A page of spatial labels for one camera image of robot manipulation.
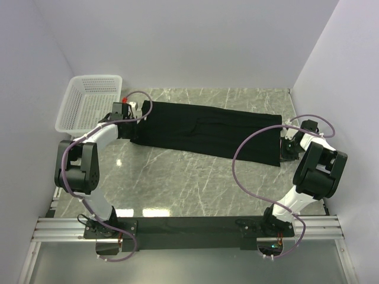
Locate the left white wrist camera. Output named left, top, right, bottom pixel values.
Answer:
left=121, top=97, right=139, bottom=119

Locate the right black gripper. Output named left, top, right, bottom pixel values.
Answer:
left=277, top=136, right=306, bottom=162

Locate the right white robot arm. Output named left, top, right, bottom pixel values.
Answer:
left=260, top=120, right=348, bottom=236

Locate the black t shirt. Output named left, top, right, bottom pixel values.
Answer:
left=131, top=101, right=282, bottom=167

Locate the black base beam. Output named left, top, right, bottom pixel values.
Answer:
left=83, top=215, right=297, bottom=253

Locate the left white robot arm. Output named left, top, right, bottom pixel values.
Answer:
left=54, top=102, right=138, bottom=238

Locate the white plastic basket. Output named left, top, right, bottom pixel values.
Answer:
left=55, top=75, right=123, bottom=137

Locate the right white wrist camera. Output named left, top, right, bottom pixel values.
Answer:
left=281, top=120, right=300, bottom=141

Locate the aluminium rail frame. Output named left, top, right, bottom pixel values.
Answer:
left=31, top=215, right=345, bottom=243

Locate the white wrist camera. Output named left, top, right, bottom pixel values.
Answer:
left=281, top=120, right=300, bottom=141
left=121, top=97, right=139, bottom=119

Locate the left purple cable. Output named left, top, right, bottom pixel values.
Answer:
left=60, top=91, right=153, bottom=263

